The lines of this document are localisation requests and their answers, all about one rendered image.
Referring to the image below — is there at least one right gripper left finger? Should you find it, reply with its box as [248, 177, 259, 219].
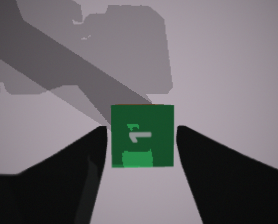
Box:
[0, 126, 108, 224]

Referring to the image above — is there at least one green block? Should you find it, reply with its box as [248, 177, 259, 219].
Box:
[111, 105, 174, 168]

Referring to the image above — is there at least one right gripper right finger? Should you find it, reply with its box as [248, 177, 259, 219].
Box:
[176, 126, 278, 224]

